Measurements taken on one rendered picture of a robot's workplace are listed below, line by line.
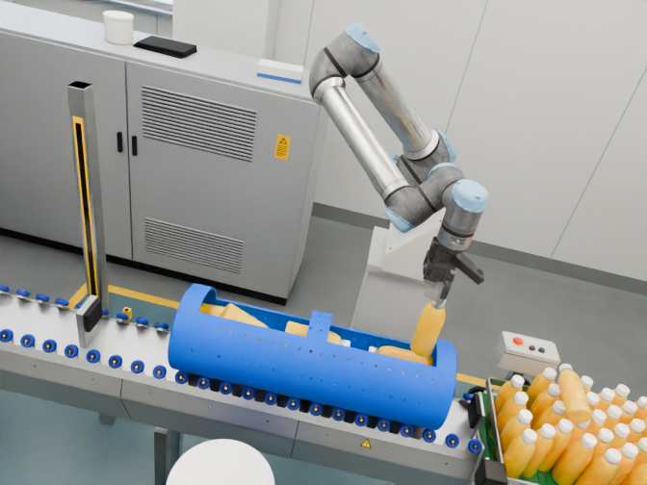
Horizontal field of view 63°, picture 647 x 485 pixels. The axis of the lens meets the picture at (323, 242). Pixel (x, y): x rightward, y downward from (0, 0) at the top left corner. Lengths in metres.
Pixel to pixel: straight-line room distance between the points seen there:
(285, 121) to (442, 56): 1.52
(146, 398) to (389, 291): 1.06
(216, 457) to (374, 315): 1.09
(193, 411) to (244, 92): 1.70
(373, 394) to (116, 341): 0.92
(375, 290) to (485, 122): 2.19
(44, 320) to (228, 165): 1.43
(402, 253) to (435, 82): 2.14
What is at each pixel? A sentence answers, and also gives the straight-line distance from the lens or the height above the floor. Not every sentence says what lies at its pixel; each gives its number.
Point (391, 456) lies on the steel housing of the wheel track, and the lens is 1.87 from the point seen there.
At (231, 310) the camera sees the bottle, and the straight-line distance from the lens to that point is 1.69.
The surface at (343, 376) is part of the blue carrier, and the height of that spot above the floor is 1.16.
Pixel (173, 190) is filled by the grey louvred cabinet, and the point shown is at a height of 0.71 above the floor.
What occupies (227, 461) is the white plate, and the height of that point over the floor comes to 1.04.
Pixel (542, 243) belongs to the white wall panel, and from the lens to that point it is 4.69.
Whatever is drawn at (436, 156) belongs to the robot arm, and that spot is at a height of 1.58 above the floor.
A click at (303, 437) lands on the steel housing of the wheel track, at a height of 0.85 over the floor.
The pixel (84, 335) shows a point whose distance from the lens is 1.95.
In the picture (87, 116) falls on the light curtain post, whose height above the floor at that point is 1.61.
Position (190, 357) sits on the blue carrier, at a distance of 1.68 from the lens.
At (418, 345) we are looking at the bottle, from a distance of 1.65.
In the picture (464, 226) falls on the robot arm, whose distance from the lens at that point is 1.38.
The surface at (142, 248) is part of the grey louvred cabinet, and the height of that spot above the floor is 0.22.
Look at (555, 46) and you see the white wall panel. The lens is 4.09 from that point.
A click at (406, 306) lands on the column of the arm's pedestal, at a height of 0.92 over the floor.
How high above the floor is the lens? 2.34
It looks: 33 degrees down
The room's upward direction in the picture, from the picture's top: 12 degrees clockwise
